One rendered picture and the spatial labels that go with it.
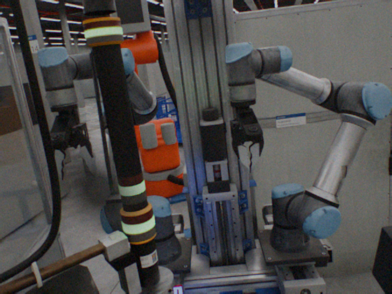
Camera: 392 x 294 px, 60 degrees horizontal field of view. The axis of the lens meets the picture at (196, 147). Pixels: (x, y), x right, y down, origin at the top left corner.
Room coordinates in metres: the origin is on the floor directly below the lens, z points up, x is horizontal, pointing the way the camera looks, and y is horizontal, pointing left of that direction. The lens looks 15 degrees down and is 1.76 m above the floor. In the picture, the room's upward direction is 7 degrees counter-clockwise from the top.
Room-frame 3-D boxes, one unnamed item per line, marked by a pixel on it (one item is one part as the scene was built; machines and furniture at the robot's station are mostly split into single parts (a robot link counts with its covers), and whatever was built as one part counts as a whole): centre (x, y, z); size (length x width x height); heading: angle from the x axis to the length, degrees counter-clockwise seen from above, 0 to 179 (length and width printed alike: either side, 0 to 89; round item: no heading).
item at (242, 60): (0.95, -0.15, 1.73); 0.09 x 0.08 x 0.11; 110
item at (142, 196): (0.42, 0.09, 1.59); 0.03 x 0.03 x 0.01
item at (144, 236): (0.42, 0.09, 1.54); 0.04 x 0.04 x 0.01
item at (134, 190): (0.42, 0.09, 1.61); 0.03 x 0.03 x 0.01
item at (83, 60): (1.04, 0.32, 1.78); 0.11 x 0.11 x 0.08; 83
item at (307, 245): (1.15, -0.31, 1.09); 0.15 x 0.15 x 0.10
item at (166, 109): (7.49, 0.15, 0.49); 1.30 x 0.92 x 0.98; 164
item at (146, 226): (0.42, 0.09, 1.56); 0.04 x 0.04 x 0.01
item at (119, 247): (0.42, 0.10, 1.50); 0.09 x 0.07 x 0.10; 126
